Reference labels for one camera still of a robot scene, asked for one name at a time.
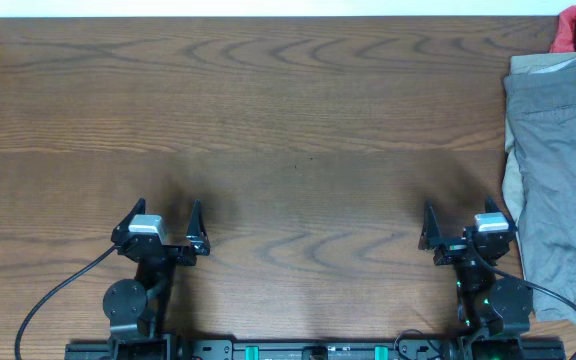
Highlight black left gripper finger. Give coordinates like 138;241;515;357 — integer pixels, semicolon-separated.
116;198;146;231
186;200;211;256

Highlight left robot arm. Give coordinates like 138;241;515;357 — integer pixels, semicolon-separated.
102;198;211;359

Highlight grey shorts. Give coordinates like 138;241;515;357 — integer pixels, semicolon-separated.
503;60;576;304

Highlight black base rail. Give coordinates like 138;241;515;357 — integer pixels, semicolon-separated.
64;333;567;360

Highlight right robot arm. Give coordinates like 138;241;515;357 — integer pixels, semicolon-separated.
418;198;532;359

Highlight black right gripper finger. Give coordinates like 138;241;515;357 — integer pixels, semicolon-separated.
418;201;442;250
484;196;516;231

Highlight red cloth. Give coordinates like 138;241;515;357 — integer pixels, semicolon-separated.
549;5;576;53

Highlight beige shorts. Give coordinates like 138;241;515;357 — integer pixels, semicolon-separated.
502;52;576;222

